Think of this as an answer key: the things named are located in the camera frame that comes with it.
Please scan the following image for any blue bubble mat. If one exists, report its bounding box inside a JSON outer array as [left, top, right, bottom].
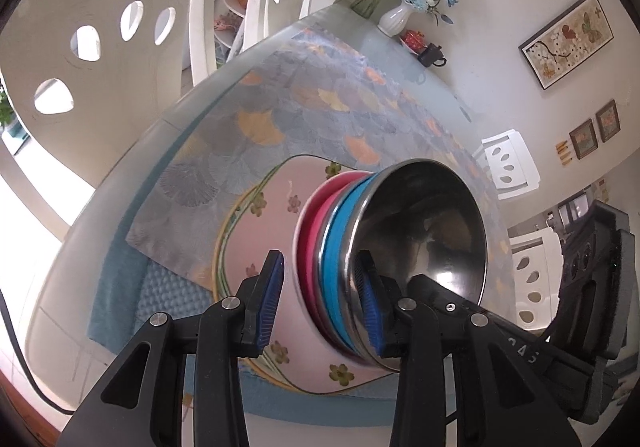
[[132, 259, 458, 428]]

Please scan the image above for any small framed picture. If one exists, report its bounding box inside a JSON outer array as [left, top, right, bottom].
[[595, 100, 622, 142], [569, 119, 599, 160]]

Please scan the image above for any pink steel bowl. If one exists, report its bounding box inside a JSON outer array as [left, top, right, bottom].
[[292, 170, 373, 345]]

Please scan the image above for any white ribbed vase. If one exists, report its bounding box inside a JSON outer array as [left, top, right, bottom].
[[377, 0, 416, 36]]

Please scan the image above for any blue steel bowl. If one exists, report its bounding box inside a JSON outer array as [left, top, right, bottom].
[[320, 158, 488, 373]]

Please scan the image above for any patterned grey table mat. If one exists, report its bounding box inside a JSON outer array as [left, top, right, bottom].
[[125, 24, 511, 293]]

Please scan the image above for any teal cloth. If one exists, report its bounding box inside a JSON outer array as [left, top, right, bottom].
[[87, 242, 151, 353]]

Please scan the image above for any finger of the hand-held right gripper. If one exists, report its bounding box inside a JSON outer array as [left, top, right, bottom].
[[409, 273, 556, 378]]

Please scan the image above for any pink flower print plate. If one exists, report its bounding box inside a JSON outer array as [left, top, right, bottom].
[[212, 154, 401, 395]]

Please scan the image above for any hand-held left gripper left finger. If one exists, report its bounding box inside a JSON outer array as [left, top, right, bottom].
[[57, 249, 287, 447]]

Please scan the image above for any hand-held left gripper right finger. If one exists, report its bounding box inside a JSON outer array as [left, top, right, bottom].
[[354, 249, 583, 447]]

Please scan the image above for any dark teapot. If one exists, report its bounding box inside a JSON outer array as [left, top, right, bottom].
[[417, 43, 447, 68]]

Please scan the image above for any black cable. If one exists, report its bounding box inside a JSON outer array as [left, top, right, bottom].
[[0, 287, 76, 415]]

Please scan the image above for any large framed flower picture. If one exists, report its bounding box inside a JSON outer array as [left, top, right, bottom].
[[518, 0, 614, 90]]

